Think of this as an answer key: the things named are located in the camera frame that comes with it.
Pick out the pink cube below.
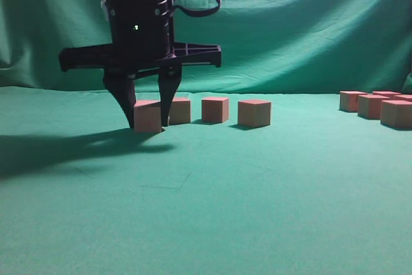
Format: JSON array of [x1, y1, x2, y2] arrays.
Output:
[[380, 100, 411, 129]]

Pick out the green cloth backdrop and cover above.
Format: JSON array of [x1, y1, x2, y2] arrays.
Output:
[[1, 0, 411, 274]]

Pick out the pink cube column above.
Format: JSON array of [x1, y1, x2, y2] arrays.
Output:
[[357, 94, 389, 120], [393, 94, 412, 102], [339, 91, 367, 113], [372, 91, 401, 100]]

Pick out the pink cube placed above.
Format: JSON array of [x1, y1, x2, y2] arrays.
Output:
[[133, 100, 162, 133], [201, 97, 229, 123], [238, 99, 272, 128], [169, 97, 191, 125]]

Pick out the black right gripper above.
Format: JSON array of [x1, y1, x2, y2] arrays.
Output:
[[59, 0, 221, 129]]

